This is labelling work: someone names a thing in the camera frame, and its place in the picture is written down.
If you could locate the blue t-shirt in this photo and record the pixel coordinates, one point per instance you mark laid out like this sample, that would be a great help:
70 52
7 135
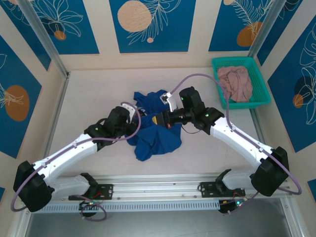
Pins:
158 140

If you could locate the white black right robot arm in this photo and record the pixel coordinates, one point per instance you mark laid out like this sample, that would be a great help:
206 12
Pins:
237 138

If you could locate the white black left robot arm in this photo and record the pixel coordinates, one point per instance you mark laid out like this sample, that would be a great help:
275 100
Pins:
69 154

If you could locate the pink crumpled cloth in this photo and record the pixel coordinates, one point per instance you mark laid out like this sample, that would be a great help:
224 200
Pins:
237 81

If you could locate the teal plastic mesh basket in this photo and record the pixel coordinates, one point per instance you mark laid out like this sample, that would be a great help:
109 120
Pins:
259 81

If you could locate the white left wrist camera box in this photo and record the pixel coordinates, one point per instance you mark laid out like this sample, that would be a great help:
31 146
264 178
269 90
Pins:
128 107

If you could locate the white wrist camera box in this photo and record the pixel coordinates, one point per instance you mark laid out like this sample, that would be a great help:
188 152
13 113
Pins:
170 101
128 107

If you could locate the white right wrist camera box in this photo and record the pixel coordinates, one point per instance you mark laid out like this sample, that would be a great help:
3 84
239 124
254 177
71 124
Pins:
170 101

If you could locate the aluminium mounting rail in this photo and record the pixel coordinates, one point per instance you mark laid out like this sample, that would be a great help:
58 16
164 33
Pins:
153 187

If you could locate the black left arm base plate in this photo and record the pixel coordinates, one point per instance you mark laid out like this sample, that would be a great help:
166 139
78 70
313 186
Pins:
108 191

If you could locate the blue floral wall panel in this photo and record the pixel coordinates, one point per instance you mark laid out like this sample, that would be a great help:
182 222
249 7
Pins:
1 195
172 37
222 24
14 74
313 188
74 24
22 24
284 29
291 111

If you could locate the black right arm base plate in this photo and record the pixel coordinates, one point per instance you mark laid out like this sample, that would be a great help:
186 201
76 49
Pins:
207 190

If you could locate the aluminium corner post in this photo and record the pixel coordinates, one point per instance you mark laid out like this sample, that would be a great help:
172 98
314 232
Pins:
266 29
49 42

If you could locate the aluminium frame leg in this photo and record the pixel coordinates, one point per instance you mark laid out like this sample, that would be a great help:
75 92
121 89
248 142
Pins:
21 224
293 219

